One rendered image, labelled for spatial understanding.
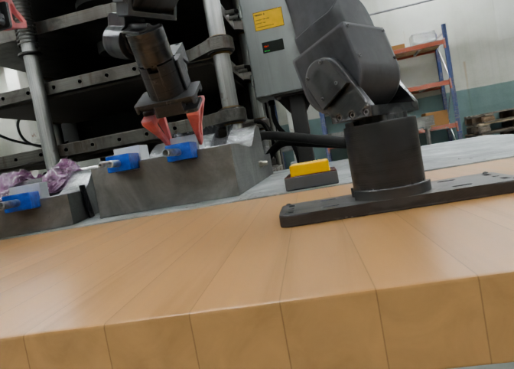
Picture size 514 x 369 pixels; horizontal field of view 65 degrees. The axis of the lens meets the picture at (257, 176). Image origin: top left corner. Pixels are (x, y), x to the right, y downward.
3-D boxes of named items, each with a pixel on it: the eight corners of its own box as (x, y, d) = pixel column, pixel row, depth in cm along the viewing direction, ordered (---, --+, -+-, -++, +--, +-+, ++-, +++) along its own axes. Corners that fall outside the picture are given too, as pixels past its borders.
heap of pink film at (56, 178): (67, 191, 81) (60, 151, 80) (-28, 207, 78) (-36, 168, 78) (99, 184, 106) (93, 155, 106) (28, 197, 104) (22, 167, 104)
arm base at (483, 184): (271, 137, 41) (263, 135, 34) (478, 99, 38) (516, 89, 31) (284, 214, 41) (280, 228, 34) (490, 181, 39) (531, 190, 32)
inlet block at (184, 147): (184, 168, 61) (177, 132, 61) (153, 173, 62) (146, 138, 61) (207, 163, 74) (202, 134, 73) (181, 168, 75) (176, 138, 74)
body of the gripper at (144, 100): (148, 102, 71) (131, 60, 67) (203, 90, 69) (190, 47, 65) (137, 118, 65) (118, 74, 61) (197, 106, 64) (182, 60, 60)
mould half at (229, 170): (239, 195, 69) (225, 116, 68) (100, 218, 73) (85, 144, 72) (273, 173, 118) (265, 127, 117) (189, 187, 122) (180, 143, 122)
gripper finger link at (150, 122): (164, 141, 75) (146, 94, 70) (201, 134, 74) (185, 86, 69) (156, 160, 70) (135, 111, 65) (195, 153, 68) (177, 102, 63)
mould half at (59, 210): (73, 224, 70) (60, 161, 69) (-90, 256, 67) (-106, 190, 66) (125, 200, 119) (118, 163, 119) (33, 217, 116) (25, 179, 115)
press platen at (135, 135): (259, 151, 140) (250, 101, 139) (-57, 209, 162) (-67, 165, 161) (281, 148, 222) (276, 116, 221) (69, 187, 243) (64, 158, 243)
